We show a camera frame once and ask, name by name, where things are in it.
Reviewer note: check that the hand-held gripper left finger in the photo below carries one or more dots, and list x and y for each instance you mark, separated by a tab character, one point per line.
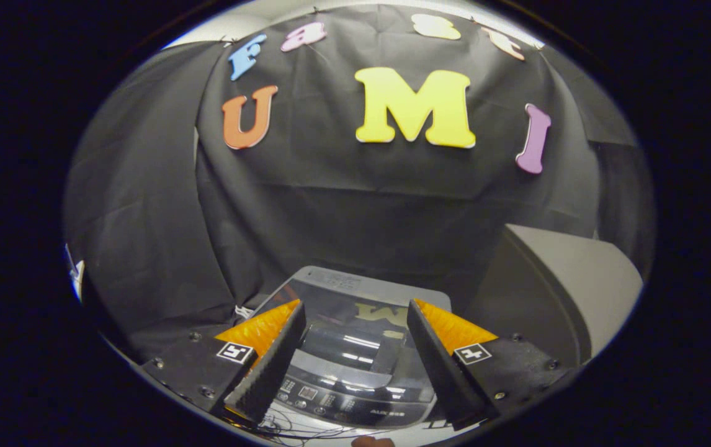
272	369

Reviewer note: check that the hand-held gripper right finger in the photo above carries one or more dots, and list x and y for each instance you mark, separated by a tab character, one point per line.
439	372

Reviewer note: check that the grey washing machine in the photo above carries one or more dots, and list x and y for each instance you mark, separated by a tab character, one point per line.
355	410

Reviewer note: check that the beige cabinet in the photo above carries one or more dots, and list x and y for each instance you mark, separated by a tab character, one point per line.
554	279

